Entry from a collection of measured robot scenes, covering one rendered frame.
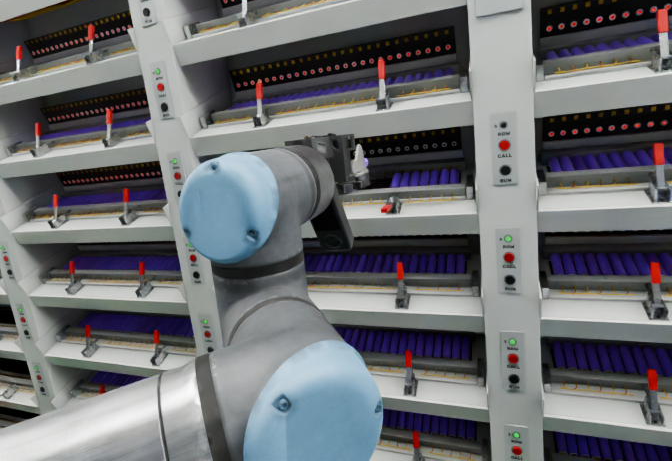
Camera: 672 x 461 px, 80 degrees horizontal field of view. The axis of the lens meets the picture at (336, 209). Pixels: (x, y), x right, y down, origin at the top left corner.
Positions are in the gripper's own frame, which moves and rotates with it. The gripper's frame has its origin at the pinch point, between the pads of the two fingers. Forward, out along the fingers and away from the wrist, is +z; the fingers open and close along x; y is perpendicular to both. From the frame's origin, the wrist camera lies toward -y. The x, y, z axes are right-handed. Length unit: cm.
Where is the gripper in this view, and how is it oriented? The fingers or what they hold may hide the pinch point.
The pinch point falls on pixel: (354, 176)
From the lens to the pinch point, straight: 68.0
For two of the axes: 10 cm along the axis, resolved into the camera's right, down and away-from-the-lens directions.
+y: -1.1, -9.8, -1.8
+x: -9.3, 0.3, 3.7
